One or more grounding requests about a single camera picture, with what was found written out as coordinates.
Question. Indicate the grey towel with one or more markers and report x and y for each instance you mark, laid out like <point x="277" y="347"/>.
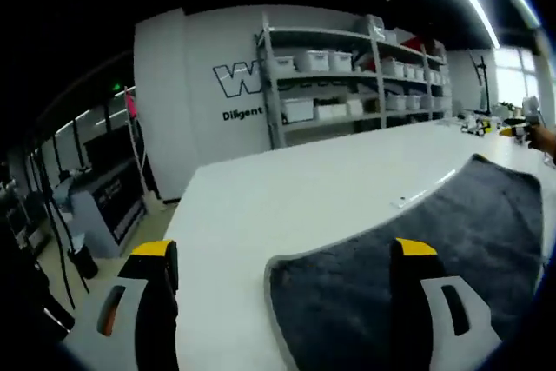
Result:
<point x="347" y="293"/>

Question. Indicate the small device on table edge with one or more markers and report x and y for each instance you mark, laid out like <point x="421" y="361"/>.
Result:
<point x="478" y="125"/>

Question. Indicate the black stand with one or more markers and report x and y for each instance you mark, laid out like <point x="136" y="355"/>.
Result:
<point x="483" y="84"/>

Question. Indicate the black bin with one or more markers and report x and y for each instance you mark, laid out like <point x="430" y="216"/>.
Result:
<point x="84" y="264"/>

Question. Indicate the black cabinet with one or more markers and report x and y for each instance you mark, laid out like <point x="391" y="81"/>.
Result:
<point x="117" y="206"/>

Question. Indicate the pale blue covered object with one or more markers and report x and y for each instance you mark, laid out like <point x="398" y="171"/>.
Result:
<point x="69" y="206"/>

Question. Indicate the white leaning pole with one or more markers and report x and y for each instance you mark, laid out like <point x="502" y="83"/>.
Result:
<point x="138" y="149"/>

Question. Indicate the pink cloth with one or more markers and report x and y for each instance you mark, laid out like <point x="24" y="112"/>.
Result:
<point x="130" y="106"/>

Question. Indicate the rows of white storage boxes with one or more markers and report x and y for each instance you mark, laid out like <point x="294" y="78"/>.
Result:
<point x="319" y="60"/>

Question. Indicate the grey metal shelving unit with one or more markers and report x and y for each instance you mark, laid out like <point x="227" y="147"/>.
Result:
<point x="313" y="32"/>

